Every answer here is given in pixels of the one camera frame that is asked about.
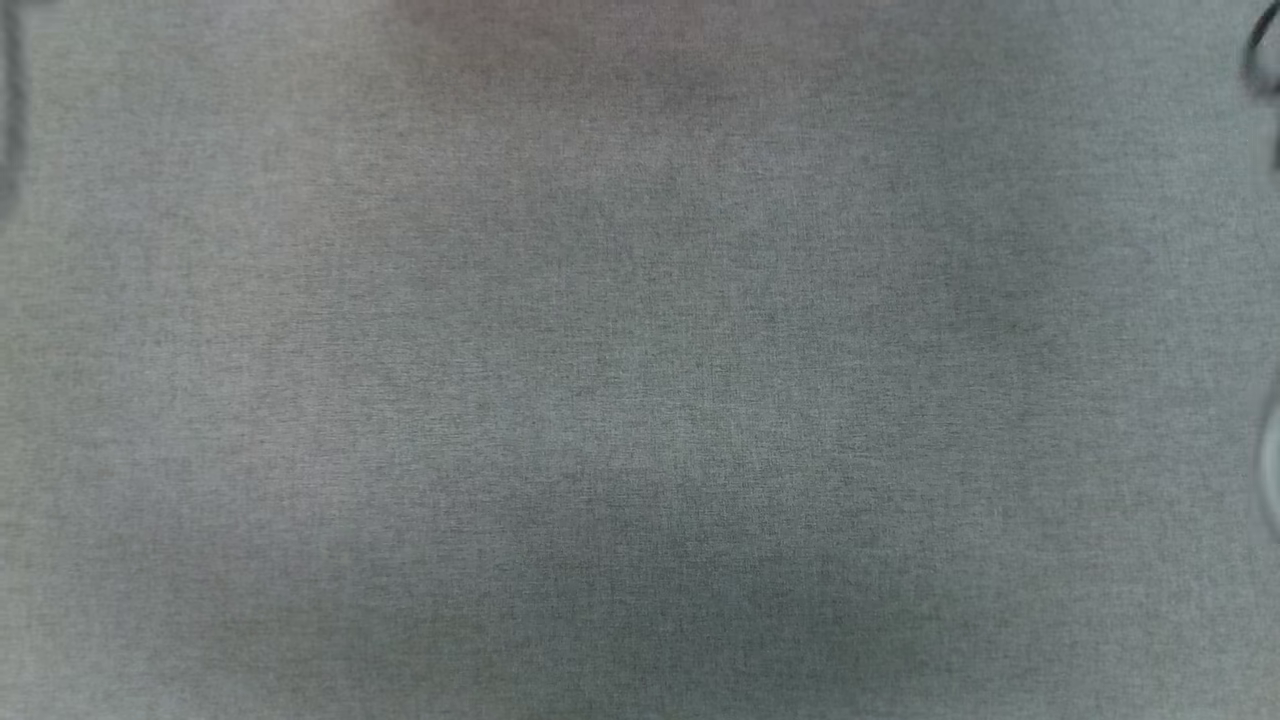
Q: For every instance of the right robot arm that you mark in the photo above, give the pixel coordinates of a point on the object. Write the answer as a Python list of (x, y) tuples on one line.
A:
[(1272, 470)]

